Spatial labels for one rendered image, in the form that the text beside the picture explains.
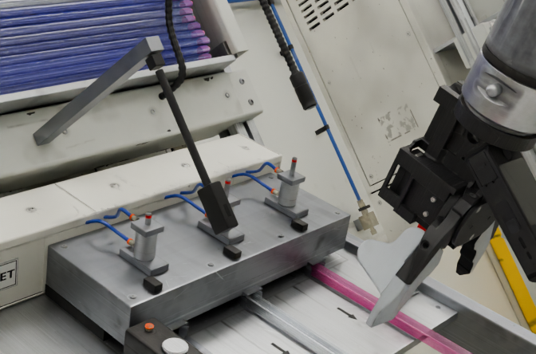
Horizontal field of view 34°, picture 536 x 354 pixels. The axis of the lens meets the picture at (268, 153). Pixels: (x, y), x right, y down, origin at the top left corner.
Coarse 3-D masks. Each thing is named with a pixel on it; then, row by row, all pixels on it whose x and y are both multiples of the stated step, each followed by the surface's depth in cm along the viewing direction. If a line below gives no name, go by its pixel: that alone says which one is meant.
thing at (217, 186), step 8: (208, 184) 79; (216, 184) 79; (200, 192) 80; (208, 192) 79; (216, 192) 79; (224, 192) 80; (200, 200) 80; (208, 200) 79; (216, 200) 79; (224, 200) 79; (208, 208) 80; (216, 208) 79; (224, 208) 79; (208, 216) 80; (216, 216) 79; (224, 216) 79; (232, 216) 79; (216, 224) 79; (224, 224) 79; (232, 224) 79; (216, 232) 80; (224, 232) 80
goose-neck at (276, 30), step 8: (264, 0) 104; (264, 8) 104; (272, 16) 104; (272, 24) 103; (280, 32) 103; (280, 40) 103; (280, 48) 104; (288, 48) 103; (288, 56) 103; (288, 64) 103
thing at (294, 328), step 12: (252, 300) 94; (264, 300) 95; (264, 312) 93; (276, 312) 93; (276, 324) 92; (288, 324) 91; (300, 324) 91; (300, 336) 90; (312, 336) 90; (312, 348) 89; (324, 348) 88; (336, 348) 88
